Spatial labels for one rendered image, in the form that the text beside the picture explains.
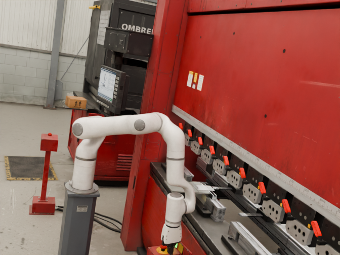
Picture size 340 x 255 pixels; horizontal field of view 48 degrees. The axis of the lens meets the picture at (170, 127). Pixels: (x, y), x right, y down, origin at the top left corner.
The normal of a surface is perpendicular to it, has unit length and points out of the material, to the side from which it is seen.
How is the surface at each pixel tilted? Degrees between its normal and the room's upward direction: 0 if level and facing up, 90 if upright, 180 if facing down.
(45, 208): 90
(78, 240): 90
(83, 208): 90
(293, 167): 90
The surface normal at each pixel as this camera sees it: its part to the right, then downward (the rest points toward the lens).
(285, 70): -0.94, -0.10
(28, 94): 0.36, 0.25
